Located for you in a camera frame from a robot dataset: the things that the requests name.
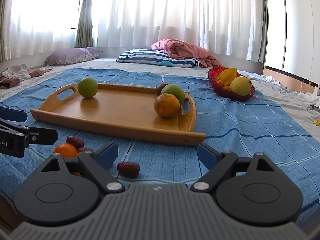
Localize white clothes at right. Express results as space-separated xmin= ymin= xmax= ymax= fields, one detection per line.
xmin=297 ymin=87 xmax=320 ymax=112

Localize blue striped pillow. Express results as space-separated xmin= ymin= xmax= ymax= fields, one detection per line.
xmin=116 ymin=49 xmax=200 ymax=68

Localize pink clothes pile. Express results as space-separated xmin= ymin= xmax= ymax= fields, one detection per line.
xmin=1 ymin=63 xmax=52 ymax=89

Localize red glass fruit bowl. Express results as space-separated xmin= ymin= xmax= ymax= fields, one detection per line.
xmin=208 ymin=67 xmax=255 ymax=101

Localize red jujube date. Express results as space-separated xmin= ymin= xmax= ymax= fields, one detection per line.
xmin=66 ymin=136 xmax=85 ymax=149
xmin=117 ymin=162 xmax=140 ymax=178
xmin=77 ymin=147 xmax=92 ymax=153

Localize dark purple plum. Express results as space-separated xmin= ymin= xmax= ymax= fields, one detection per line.
xmin=155 ymin=82 xmax=169 ymax=96

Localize orange tangerine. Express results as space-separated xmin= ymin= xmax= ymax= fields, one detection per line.
xmin=54 ymin=142 xmax=78 ymax=158

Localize green curtain left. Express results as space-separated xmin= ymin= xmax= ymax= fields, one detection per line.
xmin=75 ymin=0 xmax=93 ymax=48

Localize yellow pear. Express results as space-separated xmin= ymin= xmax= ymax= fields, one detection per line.
xmin=229 ymin=76 xmax=252 ymax=96

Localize yellowish orange fruit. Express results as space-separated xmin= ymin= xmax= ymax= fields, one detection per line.
xmin=154 ymin=93 xmax=180 ymax=118

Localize white sheer curtain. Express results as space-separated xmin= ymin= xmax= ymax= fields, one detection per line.
xmin=1 ymin=0 xmax=263 ymax=62

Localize green curtain right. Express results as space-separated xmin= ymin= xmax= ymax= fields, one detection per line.
xmin=258 ymin=0 xmax=268 ymax=65

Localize purple pillow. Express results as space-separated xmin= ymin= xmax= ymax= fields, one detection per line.
xmin=44 ymin=47 xmax=103 ymax=66

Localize wooden serving tray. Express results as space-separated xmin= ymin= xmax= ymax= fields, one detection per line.
xmin=31 ymin=83 xmax=206 ymax=146

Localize green apple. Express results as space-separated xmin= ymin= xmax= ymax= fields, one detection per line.
xmin=78 ymin=77 xmax=98 ymax=99
xmin=161 ymin=84 xmax=185 ymax=105

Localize pink crumpled quilt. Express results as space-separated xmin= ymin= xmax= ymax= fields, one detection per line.
xmin=151 ymin=38 xmax=223 ymax=68

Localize green curtain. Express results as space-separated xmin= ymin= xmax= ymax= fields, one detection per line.
xmin=258 ymin=0 xmax=268 ymax=65
xmin=75 ymin=0 xmax=93 ymax=48

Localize yellow starfruit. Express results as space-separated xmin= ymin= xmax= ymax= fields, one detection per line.
xmin=215 ymin=68 xmax=238 ymax=86

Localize grey bed sheet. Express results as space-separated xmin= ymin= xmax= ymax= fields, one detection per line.
xmin=1 ymin=58 xmax=319 ymax=138

